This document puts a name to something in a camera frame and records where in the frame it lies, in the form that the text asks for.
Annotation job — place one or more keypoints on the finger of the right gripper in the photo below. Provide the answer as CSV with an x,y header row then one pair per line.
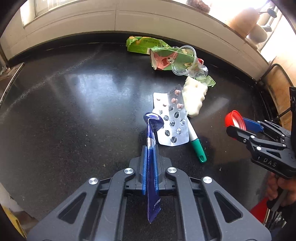
x,y
267,128
245,136

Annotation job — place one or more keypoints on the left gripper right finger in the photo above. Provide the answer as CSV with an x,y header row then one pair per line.
x,y
203,209

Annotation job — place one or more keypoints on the red bottle cap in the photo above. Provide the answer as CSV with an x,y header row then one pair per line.
x,y
235,119

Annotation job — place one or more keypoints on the green white marker pen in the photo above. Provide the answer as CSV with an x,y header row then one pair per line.
x,y
196,144

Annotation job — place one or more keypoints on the silver pill blister pack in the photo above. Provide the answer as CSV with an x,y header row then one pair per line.
x,y
171,108

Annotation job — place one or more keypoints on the clear plastic cup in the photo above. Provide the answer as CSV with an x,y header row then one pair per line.
x,y
186,63

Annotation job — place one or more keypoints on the blue foil wrapper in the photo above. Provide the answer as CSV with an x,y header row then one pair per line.
x,y
154,123

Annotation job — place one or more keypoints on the green cartoon paper bag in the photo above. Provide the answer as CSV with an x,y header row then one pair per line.
x,y
161,57

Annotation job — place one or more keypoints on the small green plastic box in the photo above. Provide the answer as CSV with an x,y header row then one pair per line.
x,y
209,81

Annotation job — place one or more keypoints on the white squeezed plastic bottle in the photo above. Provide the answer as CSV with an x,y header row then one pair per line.
x,y
194,93

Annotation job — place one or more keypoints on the stone mortar with pestle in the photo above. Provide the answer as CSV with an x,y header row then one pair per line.
x,y
258,34

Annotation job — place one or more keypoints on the tan ceramic jar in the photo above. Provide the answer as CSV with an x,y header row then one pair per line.
x,y
244,22

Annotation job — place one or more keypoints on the green snack packet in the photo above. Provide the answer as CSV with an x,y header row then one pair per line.
x,y
142,45

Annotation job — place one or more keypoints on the black metal chair frame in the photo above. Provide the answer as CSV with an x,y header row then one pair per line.
x,y
278,80

